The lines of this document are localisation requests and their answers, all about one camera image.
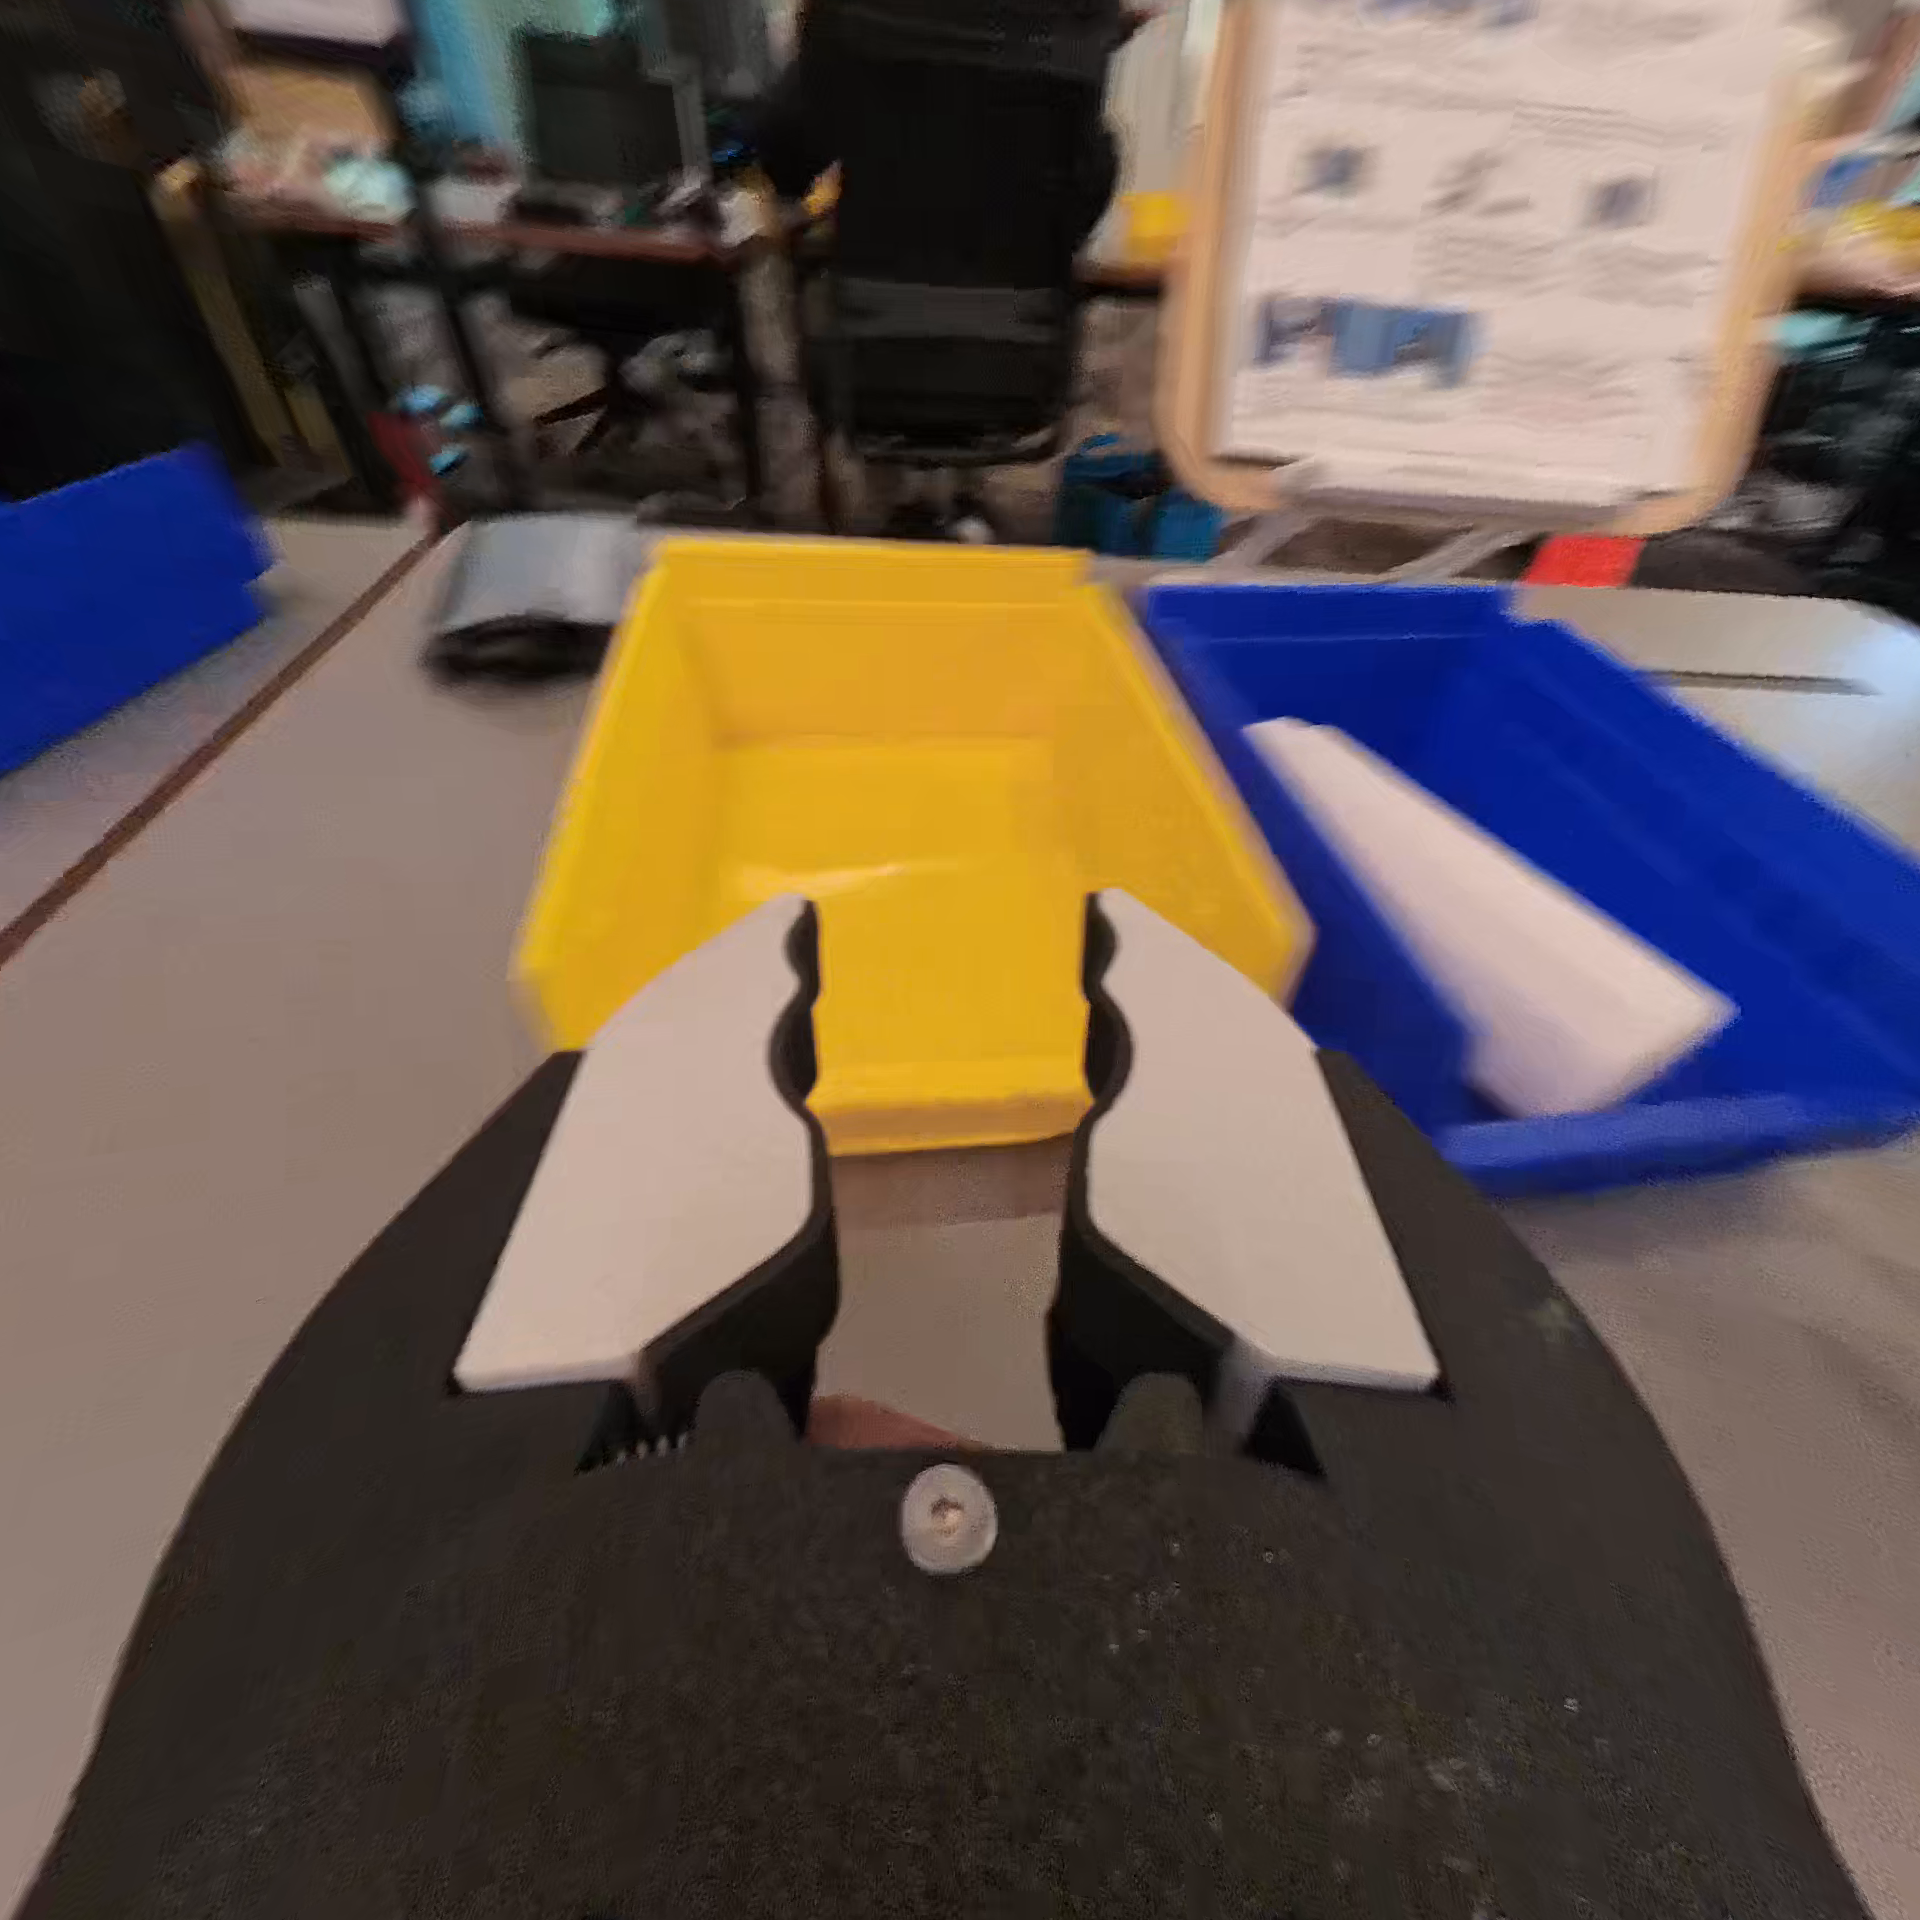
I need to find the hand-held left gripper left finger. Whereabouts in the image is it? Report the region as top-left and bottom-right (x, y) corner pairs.
(453, 897), (841, 1466)

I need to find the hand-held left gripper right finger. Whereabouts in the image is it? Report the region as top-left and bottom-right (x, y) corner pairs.
(1050, 886), (1445, 1457)

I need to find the white plastic bottle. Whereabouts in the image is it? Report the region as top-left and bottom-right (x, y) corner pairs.
(1242, 717), (1743, 1119)

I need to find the yellow plastic bin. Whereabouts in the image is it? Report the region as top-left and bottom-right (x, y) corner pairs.
(512, 537), (1314, 1157)

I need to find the blue plastic bin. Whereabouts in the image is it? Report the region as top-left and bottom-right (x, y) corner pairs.
(0, 442), (276, 779)
(1131, 582), (1920, 1201)

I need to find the grey zip pouch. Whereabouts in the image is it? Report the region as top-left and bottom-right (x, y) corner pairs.
(424, 515), (649, 682)

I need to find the blue bag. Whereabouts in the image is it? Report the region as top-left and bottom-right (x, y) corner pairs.
(1050, 434), (1225, 561)

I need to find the wooden instruction board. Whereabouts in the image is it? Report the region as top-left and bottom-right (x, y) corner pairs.
(1160, 0), (1824, 537)

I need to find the printed instruction sheet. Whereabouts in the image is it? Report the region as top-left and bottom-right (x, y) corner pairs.
(1208, 0), (1794, 482)

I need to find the black office chair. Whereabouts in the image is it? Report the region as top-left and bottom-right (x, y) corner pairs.
(756, 0), (1124, 467)

